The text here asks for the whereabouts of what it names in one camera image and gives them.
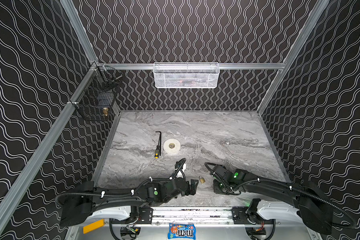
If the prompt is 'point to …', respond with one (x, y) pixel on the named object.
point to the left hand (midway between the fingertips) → (197, 184)
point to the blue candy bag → (181, 231)
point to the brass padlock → (202, 180)
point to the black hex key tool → (158, 147)
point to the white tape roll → (171, 151)
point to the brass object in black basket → (105, 111)
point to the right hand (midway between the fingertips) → (216, 191)
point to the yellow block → (93, 226)
